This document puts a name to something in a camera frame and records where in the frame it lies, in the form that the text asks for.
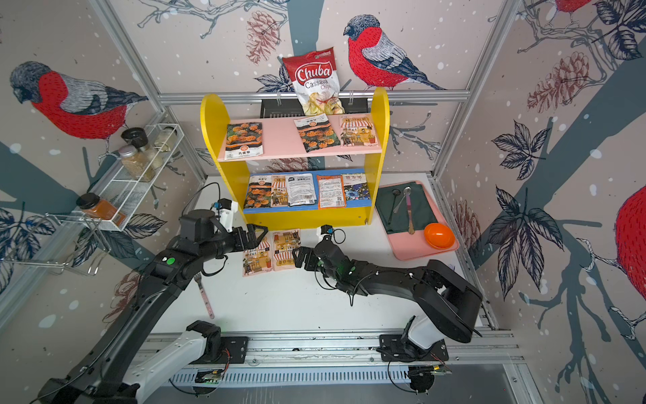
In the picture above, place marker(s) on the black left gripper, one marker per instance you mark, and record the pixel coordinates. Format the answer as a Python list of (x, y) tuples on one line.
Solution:
[(243, 244)]

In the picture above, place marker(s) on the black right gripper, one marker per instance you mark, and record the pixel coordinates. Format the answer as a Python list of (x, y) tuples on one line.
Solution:
[(302, 252)]

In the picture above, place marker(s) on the black orange marigold seed bag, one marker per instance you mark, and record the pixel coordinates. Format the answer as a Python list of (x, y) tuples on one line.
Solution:
[(316, 133)]

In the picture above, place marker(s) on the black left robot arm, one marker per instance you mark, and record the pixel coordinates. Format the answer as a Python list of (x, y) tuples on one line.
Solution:
[(99, 376)]

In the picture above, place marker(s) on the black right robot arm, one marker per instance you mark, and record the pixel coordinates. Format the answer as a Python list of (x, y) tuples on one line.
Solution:
[(448, 300)]

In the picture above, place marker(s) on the lower marigold seed bag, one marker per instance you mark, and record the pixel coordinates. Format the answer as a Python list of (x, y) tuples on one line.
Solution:
[(259, 192)]

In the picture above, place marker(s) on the orange bordered seed bag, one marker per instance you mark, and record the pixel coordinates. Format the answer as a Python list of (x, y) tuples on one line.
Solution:
[(331, 192)]

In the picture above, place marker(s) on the yellow two-tier shelf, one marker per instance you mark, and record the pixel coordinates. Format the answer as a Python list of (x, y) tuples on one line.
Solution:
[(285, 154)]

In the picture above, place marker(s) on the blue flower seed bag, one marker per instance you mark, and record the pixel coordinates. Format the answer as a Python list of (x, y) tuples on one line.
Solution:
[(355, 186)]

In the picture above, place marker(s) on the marigold seed bag left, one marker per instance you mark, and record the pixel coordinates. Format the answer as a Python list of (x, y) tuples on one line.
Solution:
[(243, 140)]

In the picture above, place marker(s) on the red Chuba chips bag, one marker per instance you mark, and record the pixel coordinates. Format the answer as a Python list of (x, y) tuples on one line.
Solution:
[(316, 82)]

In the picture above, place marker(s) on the dark green cloth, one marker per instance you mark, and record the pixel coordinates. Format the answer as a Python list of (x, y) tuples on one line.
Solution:
[(422, 211)]

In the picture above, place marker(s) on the pink tray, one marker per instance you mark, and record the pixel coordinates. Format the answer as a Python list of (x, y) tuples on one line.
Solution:
[(406, 247)]

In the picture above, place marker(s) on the black spoon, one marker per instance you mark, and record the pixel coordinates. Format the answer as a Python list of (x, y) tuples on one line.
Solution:
[(396, 193)]

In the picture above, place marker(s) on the silver spoon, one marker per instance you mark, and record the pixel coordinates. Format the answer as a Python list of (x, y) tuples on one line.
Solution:
[(401, 202)]

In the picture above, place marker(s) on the pale spice jar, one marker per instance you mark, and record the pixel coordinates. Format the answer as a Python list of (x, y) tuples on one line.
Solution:
[(166, 140)]

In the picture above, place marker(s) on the tan spice jar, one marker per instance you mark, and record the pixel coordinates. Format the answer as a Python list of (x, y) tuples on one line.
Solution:
[(136, 164)]

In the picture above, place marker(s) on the orange bowl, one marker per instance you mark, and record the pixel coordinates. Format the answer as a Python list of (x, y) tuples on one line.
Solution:
[(439, 236)]

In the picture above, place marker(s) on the black lid spice jar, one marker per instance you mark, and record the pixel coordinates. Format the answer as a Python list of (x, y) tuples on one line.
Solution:
[(138, 138)]

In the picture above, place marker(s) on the orange spice jar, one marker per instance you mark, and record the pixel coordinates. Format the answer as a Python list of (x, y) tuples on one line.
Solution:
[(96, 207)]

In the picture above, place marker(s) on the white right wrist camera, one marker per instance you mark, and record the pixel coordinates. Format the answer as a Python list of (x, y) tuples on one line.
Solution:
[(326, 232)]

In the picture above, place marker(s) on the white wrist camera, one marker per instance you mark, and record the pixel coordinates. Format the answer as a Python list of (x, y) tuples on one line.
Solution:
[(226, 210), (326, 232)]

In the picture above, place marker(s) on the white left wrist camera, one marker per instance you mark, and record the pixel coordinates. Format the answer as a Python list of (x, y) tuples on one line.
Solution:
[(226, 210)]

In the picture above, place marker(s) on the pink handled fork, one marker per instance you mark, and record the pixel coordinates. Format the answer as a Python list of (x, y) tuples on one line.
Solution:
[(206, 301)]

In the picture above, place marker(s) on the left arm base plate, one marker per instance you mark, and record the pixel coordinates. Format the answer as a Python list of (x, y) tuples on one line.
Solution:
[(225, 350)]

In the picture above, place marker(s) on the black wall hook rail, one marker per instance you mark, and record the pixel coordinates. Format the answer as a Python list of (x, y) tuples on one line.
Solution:
[(271, 108)]

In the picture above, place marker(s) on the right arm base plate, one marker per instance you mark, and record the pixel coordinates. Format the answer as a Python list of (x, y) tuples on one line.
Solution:
[(398, 348)]

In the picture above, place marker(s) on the white wire spice rack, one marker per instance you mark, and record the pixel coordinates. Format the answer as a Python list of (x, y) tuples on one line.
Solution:
[(126, 193)]

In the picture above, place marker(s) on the chrome wire holder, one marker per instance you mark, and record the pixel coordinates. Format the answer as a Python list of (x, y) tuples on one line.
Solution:
[(54, 243)]

